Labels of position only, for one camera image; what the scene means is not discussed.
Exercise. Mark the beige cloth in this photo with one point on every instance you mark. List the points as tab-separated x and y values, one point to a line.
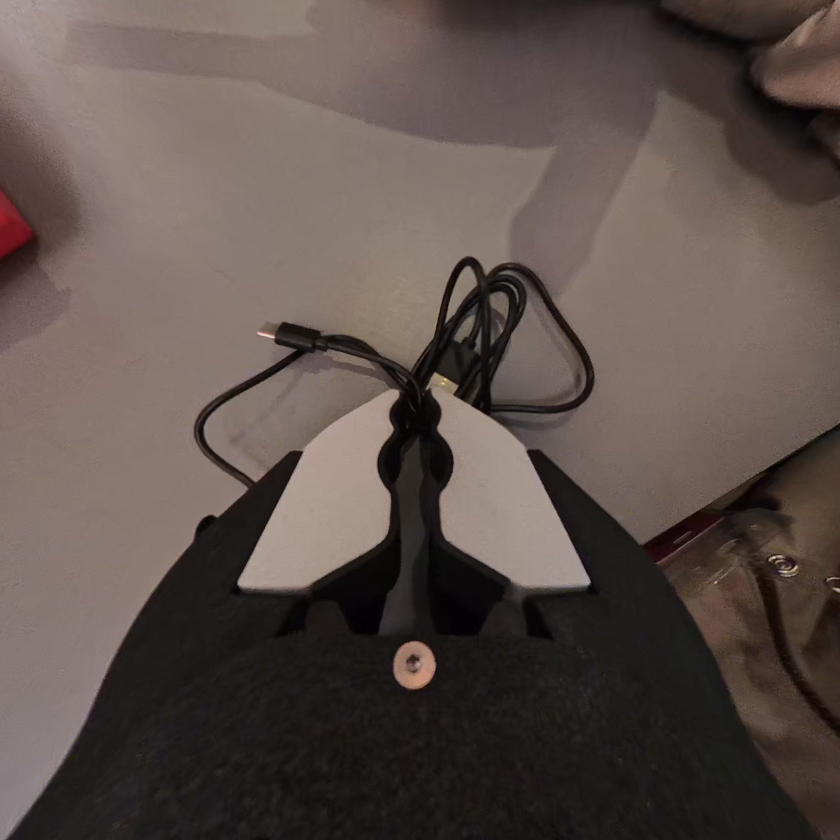
787	72

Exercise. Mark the grey desk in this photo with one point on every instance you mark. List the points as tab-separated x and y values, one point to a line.
197	164

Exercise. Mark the red flat packet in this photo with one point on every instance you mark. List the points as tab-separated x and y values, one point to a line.
682	541

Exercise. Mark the red plastic bin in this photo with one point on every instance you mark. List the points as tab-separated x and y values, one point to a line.
13	226

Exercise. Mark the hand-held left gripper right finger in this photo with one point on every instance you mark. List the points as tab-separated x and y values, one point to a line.
512	518

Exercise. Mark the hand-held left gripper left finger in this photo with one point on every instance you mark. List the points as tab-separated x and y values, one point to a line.
321	518

